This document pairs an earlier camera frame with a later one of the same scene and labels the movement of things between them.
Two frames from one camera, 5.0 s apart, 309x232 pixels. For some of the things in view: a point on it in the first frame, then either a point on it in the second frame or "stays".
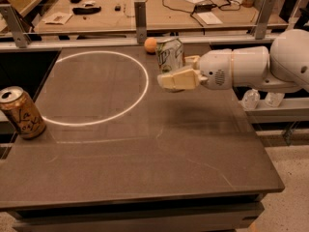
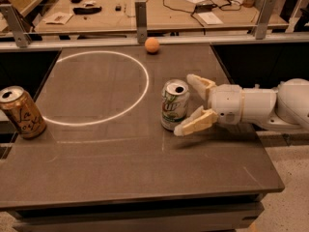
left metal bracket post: (20, 37) stays
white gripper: (214, 69) → (226, 101)
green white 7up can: (170, 54) → (175, 102)
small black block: (118, 8) stays
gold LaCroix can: (22, 112) stays
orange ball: (151, 44) stays
